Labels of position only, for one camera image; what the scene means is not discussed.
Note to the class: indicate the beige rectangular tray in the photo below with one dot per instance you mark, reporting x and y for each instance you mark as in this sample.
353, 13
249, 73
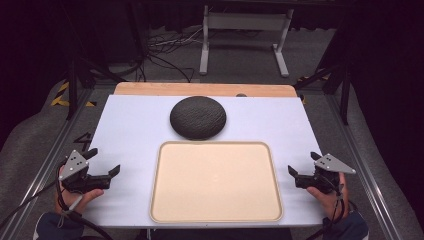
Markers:
216, 181

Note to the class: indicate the white table board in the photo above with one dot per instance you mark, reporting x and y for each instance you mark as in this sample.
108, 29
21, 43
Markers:
133, 126

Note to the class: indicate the black tripod stand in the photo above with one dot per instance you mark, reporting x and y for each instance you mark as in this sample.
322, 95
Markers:
345, 93
72, 86

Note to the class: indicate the person's right hand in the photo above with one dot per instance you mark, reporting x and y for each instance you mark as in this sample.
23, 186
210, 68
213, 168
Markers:
328, 201

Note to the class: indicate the aluminium floor rail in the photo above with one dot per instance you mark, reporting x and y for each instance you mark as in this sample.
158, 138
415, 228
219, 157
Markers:
50, 163
361, 166

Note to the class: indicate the person's left hand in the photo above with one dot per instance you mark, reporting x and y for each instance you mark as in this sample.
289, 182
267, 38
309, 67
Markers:
71, 199

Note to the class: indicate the white metal stand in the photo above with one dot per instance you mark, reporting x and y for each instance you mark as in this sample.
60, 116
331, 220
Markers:
245, 21

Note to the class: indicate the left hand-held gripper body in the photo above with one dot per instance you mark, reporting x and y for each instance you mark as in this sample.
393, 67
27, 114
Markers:
74, 166

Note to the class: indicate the round black slate plate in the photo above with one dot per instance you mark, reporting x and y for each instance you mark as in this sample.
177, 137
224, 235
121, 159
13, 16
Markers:
198, 117

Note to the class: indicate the wooden table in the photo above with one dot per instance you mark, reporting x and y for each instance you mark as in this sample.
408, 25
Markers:
200, 89

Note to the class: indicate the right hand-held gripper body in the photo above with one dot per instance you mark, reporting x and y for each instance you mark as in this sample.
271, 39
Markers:
328, 173

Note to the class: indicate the yellow black floor tape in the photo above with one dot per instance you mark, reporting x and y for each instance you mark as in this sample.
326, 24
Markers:
61, 96

